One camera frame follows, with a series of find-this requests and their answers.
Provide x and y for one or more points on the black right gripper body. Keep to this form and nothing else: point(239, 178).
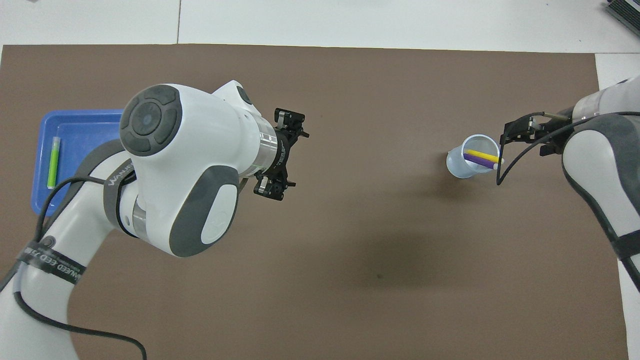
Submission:
point(555, 132)

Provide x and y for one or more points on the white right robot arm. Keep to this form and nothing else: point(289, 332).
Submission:
point(600, 160)

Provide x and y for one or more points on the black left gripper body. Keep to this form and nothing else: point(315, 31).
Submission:
point(280, 152)

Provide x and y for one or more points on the yellow pen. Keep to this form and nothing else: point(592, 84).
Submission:
point(482, 155)

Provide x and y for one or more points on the green pen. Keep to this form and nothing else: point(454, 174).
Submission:
point(53, 165)

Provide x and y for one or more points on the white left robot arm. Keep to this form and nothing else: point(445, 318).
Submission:
point(190, 150)

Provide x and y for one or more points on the translucent plastic cup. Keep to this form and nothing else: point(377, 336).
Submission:
point(457, 165)

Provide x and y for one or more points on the blue plastic tray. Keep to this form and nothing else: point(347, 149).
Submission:
point(75, 130)

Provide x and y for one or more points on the grey ribbed device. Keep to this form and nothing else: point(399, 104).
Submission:
point(625, 12)

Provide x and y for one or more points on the purple pen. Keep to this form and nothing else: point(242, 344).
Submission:
point(477, 160)

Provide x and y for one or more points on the brown table mat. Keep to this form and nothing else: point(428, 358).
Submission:
point(350, 300)

